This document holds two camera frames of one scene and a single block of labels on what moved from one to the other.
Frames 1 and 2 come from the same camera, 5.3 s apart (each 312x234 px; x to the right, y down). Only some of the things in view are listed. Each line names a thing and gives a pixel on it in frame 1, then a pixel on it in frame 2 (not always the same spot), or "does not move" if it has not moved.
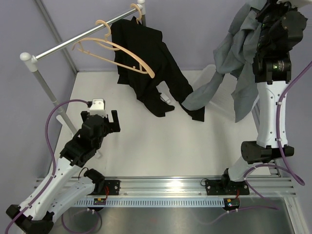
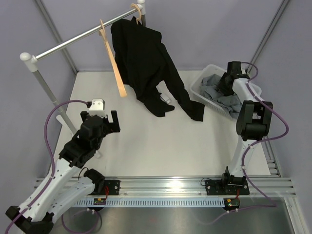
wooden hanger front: (107, 48) -> (121, 89)
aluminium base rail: (273, 186) does not move
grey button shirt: (234, 54) -> (231, 103)
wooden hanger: (139, 18) does not move
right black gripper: (273, 5) -> (227, 92)
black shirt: (146, 43) does not move
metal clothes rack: (32, 60) does not move
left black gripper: (111, 126) does not move
